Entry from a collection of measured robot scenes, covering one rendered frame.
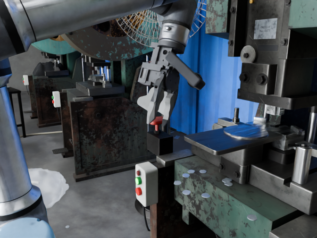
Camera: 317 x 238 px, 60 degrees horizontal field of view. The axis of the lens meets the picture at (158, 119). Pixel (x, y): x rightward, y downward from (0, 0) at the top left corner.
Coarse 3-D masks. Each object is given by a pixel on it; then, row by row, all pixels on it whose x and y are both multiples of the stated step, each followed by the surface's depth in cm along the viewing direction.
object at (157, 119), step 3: (156, 117) 104; (159, 117) 104; (162, 117) 104; (153, 120) 99; (156, 120) 100; (159, 120) 100; (150, 123) 100; (153, 123) 99; (156, 123) 99; (159, 123) 100; (156, 126) 102; (156, 129) 103
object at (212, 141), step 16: (224, 128) 83; (240, 128) 81; (256, 128) 81; (208, 144) 69; (224, 144) 69; (240, 144) 69; (256, 144) 72; (224, 160) 81; (240, 160) 75; (256, 160) 76; (240, 176) 76
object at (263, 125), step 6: (258, 126) 85; (264, 126) 85; (270, 126) 87; (276, 126) 87; (282, 126) 85; (288, 126) 85; (276, 132) 79; (282, 132) 79; (288, 132) 79; (294, 132) 79; (282, 138) 78; (288, 138) 78; (294, 138) 79; (300, 138) 81; (270, 144) 82; (276, 144) 80; (282, 144) 78
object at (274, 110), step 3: (267, 105) 83; (267, 108) 84; (270, 108) 83; (273, 108) 82; (276, 108) 82; (279, 108) 81; (282, 108) 82; (267, 111) 84; (270, 111) 83; (273, 111) 82; (276, 111) 82; (279, 111) 81; (282, 111) 82; (273, 114) 82; (276, 114) 82; (279, 114) 81; (282, 114) 82
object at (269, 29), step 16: (256, 0) 75; (272, 0) 71; (256, 16) 76; (272, 16) 72; (256, 32) 76; (272, 32) 72; (256, 48) 77; (272, 48) 73; (256, 64) 74; (272, 64) 71; (288, 64) 70; (304, 64) 74; (240, 80) 78; (256, 80) 73; (272, 80) 72; (288, 80) 72; (304, 80) 75; (288, 96) 73
